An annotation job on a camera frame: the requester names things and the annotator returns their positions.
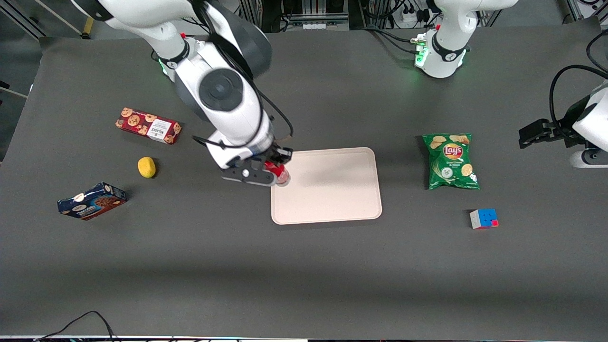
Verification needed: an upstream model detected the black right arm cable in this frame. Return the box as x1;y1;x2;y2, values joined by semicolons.
190;0;294;143

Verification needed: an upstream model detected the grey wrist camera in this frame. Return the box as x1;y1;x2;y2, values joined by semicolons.
569;148;608;169
221;164;277;187

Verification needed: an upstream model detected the thin black table cable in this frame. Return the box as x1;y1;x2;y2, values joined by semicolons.
33;311;117;342

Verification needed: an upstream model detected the white power strip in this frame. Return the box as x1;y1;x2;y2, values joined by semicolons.
397;2;430;24

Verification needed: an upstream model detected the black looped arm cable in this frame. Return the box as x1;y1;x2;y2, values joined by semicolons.
550;29;608;138

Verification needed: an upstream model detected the green Lay's chips bag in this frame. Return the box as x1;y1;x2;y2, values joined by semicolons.
422;133;480;190

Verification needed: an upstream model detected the cream plastic tray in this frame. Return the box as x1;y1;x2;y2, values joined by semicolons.
271;147;383;225

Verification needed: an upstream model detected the red soda can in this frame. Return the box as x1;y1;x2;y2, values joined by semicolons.
264;161;291;187

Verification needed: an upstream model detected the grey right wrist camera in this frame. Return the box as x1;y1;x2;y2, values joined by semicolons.
221;164;277;187

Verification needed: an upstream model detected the yellow lemon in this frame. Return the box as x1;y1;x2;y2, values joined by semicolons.
138;157;157;179

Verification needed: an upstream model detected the Rubik's cube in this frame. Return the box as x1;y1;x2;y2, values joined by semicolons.
470;209;499;230

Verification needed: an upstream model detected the red Walkers cookie box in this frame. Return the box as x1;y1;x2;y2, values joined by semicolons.
115;107;182;145

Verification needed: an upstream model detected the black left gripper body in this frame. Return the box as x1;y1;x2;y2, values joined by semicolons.
538;119;580;147

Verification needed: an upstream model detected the blue chocolate cookie box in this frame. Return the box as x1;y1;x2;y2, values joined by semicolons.
57;182;127;221

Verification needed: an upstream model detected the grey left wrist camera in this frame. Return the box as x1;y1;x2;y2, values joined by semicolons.
569;148;608;169

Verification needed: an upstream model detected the metal equipment rack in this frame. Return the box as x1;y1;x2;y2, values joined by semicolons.
237;0;364;31

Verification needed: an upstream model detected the black base cable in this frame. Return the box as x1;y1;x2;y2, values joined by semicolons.
363;24;423;54

